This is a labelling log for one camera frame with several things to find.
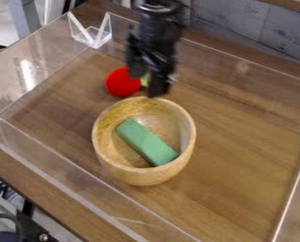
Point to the round wooden bowl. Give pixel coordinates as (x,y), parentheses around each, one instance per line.
(167,120)

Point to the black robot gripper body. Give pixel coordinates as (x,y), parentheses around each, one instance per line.
(158,33)

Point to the black metal bracket with bolt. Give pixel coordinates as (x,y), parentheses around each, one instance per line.
(30,231)

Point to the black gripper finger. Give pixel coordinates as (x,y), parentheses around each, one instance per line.
(137,64)
(160,81)

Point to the clear acrylic tray enclosure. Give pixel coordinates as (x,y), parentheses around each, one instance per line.
(238,192)

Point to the green rectangular block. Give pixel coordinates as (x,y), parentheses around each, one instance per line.
(146,142)

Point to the red plush fruit green stem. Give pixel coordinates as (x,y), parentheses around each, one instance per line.
(121,85)

